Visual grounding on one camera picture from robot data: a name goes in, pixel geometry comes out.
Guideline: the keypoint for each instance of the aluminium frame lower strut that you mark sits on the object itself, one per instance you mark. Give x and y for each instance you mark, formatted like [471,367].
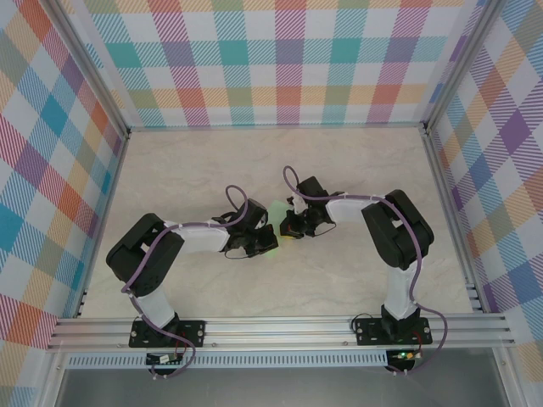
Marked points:
[509,381]
[51,381]

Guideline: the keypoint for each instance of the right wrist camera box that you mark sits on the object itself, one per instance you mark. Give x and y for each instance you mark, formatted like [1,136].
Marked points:
[298,205]

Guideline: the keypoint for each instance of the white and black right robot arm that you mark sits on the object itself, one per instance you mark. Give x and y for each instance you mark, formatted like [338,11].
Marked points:
[399,237]

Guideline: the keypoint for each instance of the small black circuit board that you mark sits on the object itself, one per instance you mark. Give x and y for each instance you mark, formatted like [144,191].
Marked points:
[155,359]

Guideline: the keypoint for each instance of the aluminium frame side rail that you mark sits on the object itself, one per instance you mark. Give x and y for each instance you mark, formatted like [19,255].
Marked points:
[445,191]

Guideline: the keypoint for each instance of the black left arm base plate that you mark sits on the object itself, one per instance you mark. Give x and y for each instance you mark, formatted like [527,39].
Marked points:
[200,330]

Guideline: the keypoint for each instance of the long aluminium mounting rail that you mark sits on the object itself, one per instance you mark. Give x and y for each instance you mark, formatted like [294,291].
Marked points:
[275,332]

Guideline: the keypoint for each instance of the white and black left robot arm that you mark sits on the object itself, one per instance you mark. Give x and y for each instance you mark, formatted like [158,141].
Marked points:
[127,250]

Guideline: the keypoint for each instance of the small circuit board green light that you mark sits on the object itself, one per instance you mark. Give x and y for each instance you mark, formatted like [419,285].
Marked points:
[407,355]

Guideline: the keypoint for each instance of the light green paper sheet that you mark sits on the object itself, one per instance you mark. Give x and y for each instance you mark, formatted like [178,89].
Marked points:
[278,214]

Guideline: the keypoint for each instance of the aluminium frame corner post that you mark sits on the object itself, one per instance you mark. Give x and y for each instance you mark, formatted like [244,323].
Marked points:
[460,63]
[92,70]

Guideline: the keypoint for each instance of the aluminium frame cross bar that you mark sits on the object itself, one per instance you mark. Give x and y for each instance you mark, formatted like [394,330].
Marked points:
[275,126]

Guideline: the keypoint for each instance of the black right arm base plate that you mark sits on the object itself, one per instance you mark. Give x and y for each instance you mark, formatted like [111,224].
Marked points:
[365,337]

